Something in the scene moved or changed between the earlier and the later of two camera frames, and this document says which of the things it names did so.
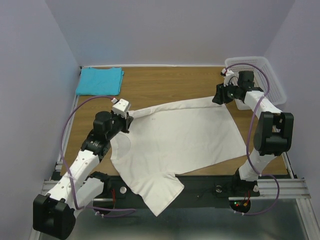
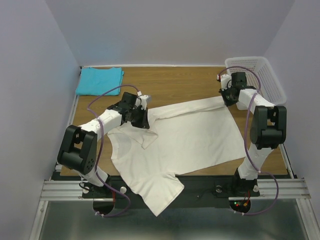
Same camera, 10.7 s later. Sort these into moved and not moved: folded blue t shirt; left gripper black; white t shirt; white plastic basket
Moved: left gripper black
Not moved: white t shirt; folded blue t shirt; white plastic basket
